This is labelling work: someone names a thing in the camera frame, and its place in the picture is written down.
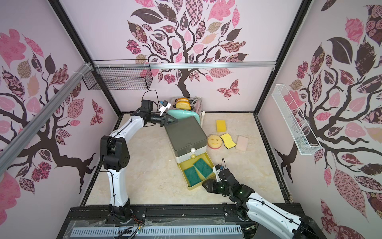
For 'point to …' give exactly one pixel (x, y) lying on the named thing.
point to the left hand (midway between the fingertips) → (174, 122)
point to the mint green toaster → (196, 103)
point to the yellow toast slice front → (184, 105)
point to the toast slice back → (182, 99)
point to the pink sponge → (241, 144)
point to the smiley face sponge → (214, 141)
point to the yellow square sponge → (221, 125)
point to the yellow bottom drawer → (190, 163)
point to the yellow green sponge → (228, 141)
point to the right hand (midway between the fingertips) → (205, 188)
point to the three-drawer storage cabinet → (188, 142)
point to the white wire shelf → (297, 125)
